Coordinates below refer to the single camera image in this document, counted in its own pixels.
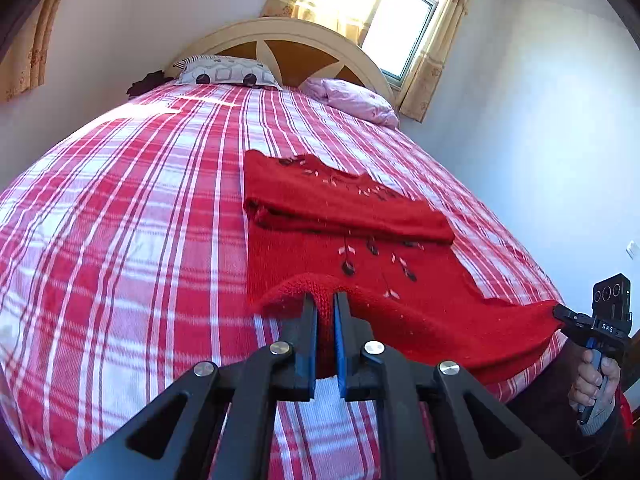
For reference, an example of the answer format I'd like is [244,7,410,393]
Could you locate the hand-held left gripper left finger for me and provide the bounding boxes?
[65,292,319,480]

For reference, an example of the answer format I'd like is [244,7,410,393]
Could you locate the bed with red plaid sheet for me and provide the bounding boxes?
[0,82,568,480]

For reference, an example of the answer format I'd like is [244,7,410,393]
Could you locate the pink pillow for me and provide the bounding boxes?
[300,78,400,128]

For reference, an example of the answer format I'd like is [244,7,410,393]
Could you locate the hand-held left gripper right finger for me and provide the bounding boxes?
[334,292,581,480]

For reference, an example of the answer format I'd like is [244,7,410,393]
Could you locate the window behind headboard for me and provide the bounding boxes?
[361,0,441,87]

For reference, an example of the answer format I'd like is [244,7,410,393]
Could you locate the cream arched headboard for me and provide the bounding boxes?
[162,16,396,103]

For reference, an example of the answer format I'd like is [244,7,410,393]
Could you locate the dark cloth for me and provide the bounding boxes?
[126,71,176,98]

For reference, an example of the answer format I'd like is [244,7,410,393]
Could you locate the person's right forearm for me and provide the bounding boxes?
[579,390,640,480]

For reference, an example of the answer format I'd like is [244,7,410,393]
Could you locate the long yellow floral curtain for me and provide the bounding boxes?
[0,0,67,103]

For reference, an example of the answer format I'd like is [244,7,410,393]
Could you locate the red knitted sweater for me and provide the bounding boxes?
[243,150,568,386]

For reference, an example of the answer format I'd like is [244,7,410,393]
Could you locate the narrow yellow floral curtain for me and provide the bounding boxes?
[399,0,479,124]

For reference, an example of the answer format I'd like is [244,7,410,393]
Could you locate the person's right hand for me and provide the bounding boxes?
[569,347,606,409]

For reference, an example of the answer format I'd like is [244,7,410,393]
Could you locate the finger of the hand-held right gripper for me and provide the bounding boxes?
[552,304,577,330]

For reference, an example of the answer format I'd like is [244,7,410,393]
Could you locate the white patterned pillow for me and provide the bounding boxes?
[174,55,282,90]

